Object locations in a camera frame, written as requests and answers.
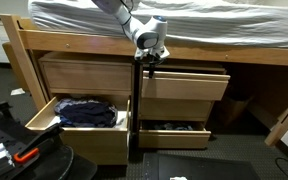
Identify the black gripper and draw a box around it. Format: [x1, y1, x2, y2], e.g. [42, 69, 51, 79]
[139, 54, 165, 80]

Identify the shallow light wooden drawer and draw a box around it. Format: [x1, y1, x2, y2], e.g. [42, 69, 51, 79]
[141, 68, 231, 102]

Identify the medium wooden drawer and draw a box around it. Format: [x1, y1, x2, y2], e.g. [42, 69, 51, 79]
[138, 98, 215, 123]

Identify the low wooden drawer with clothes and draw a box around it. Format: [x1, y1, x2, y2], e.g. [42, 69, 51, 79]
[137, 119, 212, 150]

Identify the large wooden drawer with clothes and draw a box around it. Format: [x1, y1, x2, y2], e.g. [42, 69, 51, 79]
[24, 94, 132, 166]

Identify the small dark clothes heap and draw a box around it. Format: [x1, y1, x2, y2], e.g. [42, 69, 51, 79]
[152, 122, 195, 132]

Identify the dark navy clothes pile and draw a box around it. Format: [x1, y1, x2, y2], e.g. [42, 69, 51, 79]
[53, 98, 119, 129]

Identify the mattress with grey sheet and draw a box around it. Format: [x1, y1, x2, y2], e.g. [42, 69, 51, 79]
[28, 0, 288, 50]

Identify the brown box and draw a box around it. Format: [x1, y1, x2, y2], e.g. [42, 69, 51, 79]
[217, 94, 253, 127]

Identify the black box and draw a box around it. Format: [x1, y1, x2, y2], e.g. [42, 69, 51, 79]
[142, 152, 262, 180]

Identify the black round plate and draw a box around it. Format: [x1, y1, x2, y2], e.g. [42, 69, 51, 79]
[23, 143, 98, 180]

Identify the white paper sheet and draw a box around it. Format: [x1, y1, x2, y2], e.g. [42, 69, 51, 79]
[10, 87, 26, 97]

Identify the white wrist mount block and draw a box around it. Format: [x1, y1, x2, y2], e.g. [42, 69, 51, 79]
[134, 46, 171, 61]

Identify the wooden bed frame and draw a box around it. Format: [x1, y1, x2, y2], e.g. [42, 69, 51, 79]
[0, 13, 288, 147]

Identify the orange handled black clamp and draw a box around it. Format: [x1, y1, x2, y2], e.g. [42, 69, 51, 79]
[13, 122, 65, 165]

